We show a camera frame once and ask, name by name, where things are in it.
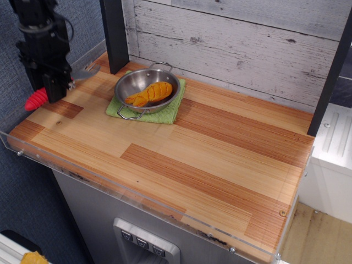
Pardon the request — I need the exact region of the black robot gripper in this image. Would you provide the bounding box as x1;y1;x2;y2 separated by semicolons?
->
16;16;74;103

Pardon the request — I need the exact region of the red handled metal fork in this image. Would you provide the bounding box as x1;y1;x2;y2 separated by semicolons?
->
25;63;101;111

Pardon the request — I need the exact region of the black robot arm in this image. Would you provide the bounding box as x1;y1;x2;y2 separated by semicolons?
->
10;1;74;103

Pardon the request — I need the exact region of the clear acrylic table guard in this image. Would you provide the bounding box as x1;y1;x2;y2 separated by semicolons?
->
1;38;312;262

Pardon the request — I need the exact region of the orange plush fish toy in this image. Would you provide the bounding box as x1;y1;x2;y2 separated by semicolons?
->
124;81;173;107

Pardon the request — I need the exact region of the green folded cloth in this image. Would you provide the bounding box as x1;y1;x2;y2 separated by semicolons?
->
106;79;185;124

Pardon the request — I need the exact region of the grey toy fridge cabinet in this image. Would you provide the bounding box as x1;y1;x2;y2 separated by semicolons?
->
53;171;249;263

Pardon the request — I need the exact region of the silver dispenser button panel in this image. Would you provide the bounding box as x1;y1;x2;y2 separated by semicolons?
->
113;217;181;263

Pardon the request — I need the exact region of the white ribbed side box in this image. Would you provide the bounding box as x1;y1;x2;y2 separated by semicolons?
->
298;103;351;223

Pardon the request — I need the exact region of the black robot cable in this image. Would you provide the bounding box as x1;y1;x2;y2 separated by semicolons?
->
54;12;75;46

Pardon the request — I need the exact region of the steel pan with handles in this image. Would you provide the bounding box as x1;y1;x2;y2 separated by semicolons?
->
114;62;181;120

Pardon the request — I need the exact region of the black left frame post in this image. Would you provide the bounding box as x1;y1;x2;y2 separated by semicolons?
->
100;0;129;74

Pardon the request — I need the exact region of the black frame post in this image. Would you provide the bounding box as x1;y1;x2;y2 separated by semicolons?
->
100;0;129;74
307;10;351;136

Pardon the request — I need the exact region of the black right frame post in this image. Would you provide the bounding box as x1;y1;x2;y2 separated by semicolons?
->
307;10;351;136

